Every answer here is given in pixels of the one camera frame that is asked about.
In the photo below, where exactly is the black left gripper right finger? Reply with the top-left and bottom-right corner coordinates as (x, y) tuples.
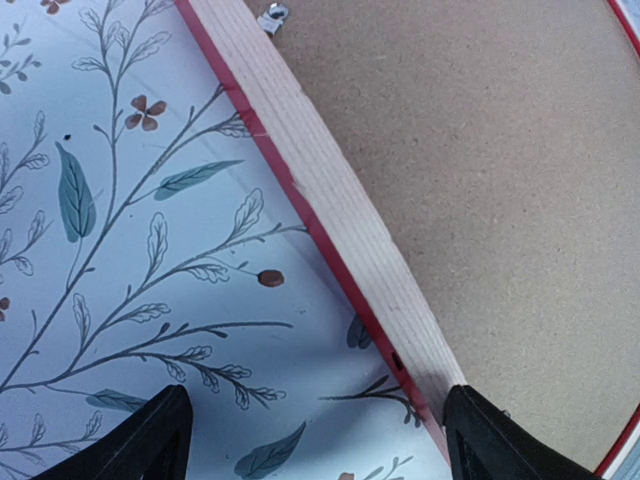
(444, 385), (597, 480)

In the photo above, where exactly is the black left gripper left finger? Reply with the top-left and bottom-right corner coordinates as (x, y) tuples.
(37, 385), (193, 480)

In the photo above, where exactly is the red wooden picture frame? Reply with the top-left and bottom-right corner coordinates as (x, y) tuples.
(178, 1), (639, 479)

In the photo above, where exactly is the brown backing board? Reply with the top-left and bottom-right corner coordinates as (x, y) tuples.
(274, 1), (639, 469)

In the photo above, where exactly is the floral patterned table mat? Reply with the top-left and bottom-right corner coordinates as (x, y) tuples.
(1, 1), (450, 479)

